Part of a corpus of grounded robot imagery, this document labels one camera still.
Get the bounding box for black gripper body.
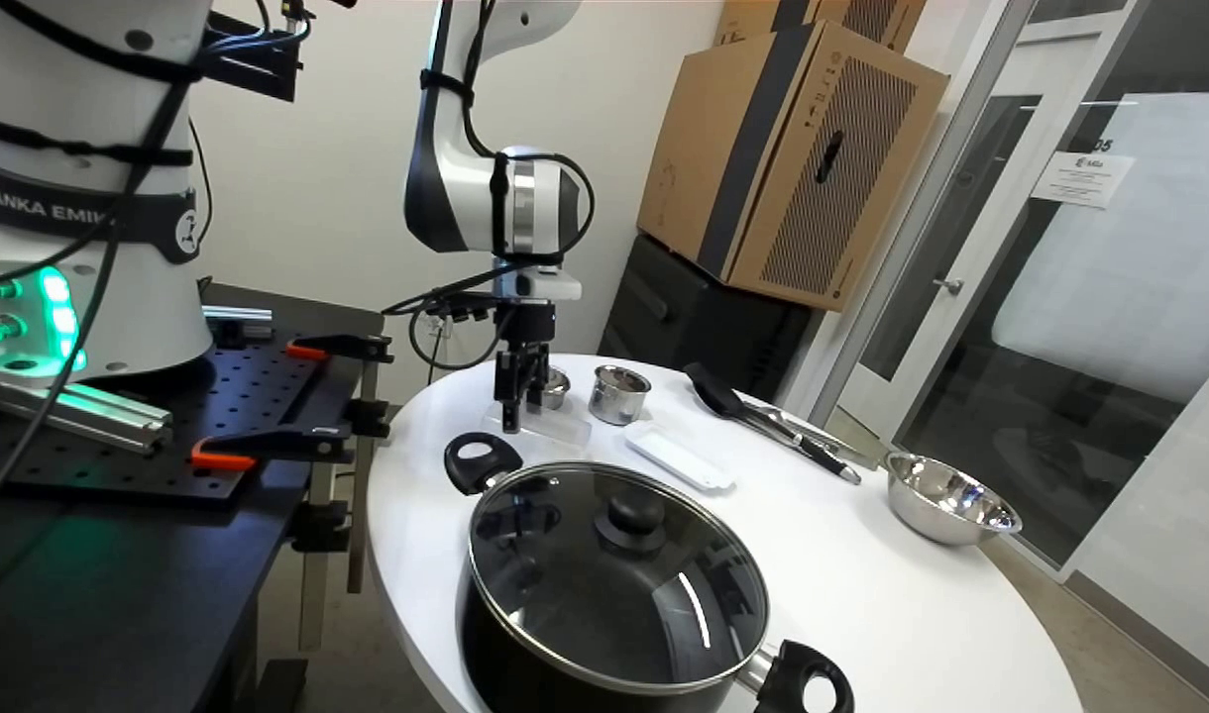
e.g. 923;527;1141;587
487;297;561;355

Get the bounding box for large cardboard box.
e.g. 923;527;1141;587
635;16;951;317

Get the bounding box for small cardboard box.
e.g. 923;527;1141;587
712;0;931;57

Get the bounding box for tall steel cup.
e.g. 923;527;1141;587
588;360;658;431

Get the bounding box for black clamp orange tip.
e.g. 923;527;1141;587
280;329;395;367
187;424;359;480

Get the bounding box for black spatula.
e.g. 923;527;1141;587
682;365;864;487

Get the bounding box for glass pot lid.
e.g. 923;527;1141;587
464;454;774;698

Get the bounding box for black cooking pot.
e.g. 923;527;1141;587
441;431;857;713

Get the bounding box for steel tongs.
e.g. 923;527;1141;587
732;391;896;468

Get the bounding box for steel mixing bowl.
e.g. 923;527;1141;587
882;446;1026;550

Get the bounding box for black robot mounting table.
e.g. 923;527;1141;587
0;278;395;713

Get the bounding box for paper sign on glass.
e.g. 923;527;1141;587
1030;146;1137;211

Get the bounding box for black box on mount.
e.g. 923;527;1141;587
189;0;302;108

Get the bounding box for aluminium rail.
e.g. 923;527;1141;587
0;365;178;454

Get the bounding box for glass door white frame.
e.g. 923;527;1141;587
834;50;1133;446

